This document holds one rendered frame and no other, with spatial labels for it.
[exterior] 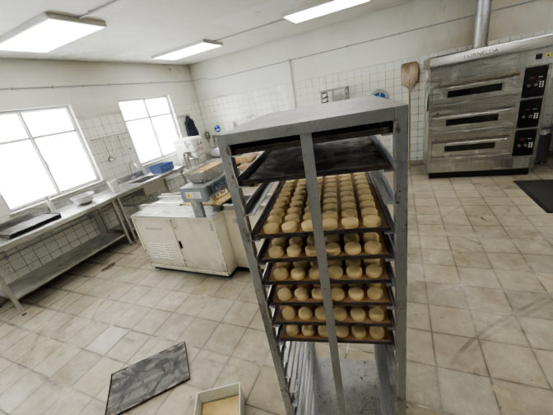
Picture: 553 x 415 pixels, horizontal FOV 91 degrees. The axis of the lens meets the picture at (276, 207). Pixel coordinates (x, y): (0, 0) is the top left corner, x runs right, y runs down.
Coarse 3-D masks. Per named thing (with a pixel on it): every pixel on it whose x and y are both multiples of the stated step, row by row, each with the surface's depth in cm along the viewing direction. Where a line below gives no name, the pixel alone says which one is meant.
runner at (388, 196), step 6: (372, 174) 95; (378, 174) 94; (378, 180) 88; (384, 180) 84; (378, 186) 83; (384, 186) 82; (390, 186) 75; (384, 192) 78; (390, 192) 75; (384, 198) 74; (390, 198) 74; (384, 204) 72
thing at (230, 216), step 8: (264, 200) 304; (224, 216) 302; (232, 216) 297; (256, 216) 284; (232, 224) 302; (232, 232) 308; (232, 240) 313; (240, 240) 308; (240, 248) 313; (256, 248) 303; (240, 256) 319; (240, 264) 325; (248, 264) 320
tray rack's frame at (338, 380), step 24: (264, 120) 92; (288, 120) 77; (312, 120) 66; (336, 120) 65; (360, 120) 64; (384, 120) 63; (312, 144) 69; (312, 168) 72; (240, 192) 79; (312, 192) 75; (240, 216) 81; (312, 216) 78; (264, 288) 93; (264, 312) 96; (336, 336) 95; (336, 360) 100; (360, 360) 184; (336, 384) 105; (360, 384) 170; (288, 408) 116; (336, 408) 159; (360, 408) 157
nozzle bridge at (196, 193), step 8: (216, 176) 304; (224, 176) 303; (192, 184) 289; (200, 184) 283; (208, 184) 279; (216, 184) 305; (224, 184) 317; (184, 192) 284; (192, 192) 280; (200, 192) 275; (208, 192) 292; (216, 192) 297; (184, 200) 289; (192, 200) 285; (200, 200) 280; (208, 200) 279; (200, 208) 285; (200, 216) 290
